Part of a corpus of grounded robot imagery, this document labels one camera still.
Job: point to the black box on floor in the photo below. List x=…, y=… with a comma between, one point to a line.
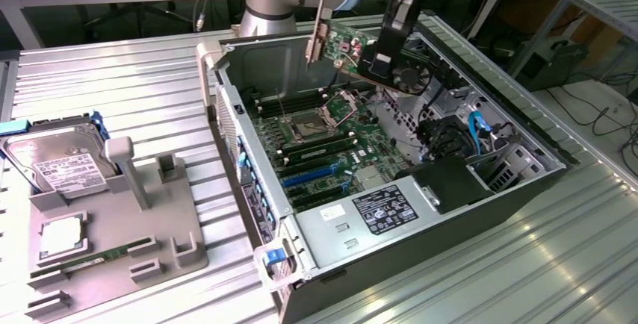
x=558, y=64

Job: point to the CPU socket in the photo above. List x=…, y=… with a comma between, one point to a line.
x=307, y=126

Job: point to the blue case latch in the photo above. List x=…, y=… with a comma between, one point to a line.
x=274, y=257

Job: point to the green motherboard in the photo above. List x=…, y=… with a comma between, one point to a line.
x=348, y=165

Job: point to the silver CPU chip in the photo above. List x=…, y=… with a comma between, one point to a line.
x=61, y=235

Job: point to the blue disk carrier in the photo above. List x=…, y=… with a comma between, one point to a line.
x=12, y=130

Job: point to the green GPU card with fan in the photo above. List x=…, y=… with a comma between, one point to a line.
x=344, y=36

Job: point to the black plastic air shroud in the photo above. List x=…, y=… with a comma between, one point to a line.
x=449, y=186

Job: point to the metal socket cover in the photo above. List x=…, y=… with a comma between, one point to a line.
x=343, y=105

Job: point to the silver chipset heat sink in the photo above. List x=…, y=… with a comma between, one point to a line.
x=375, y=177

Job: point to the installed green RAM stick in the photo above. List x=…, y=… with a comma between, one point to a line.
x=319, y=151

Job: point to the silver hard disk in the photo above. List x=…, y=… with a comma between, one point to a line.
x=55, y=159

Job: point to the silver power supply unit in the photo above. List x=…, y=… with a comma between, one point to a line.
x=348, y=234

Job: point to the open black PC case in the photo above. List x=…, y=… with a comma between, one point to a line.
x=449, y=238

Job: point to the grey parts rack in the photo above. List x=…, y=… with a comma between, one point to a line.
x=115, y=234

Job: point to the metal disk bay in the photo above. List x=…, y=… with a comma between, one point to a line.
x=509, y=174

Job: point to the blue expansion slot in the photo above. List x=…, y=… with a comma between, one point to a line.
x=308, y=175

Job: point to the thin metal locking lever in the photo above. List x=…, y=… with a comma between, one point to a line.
x=282, y=105

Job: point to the metal shelf frame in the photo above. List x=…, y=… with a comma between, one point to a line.
x=598, y=6

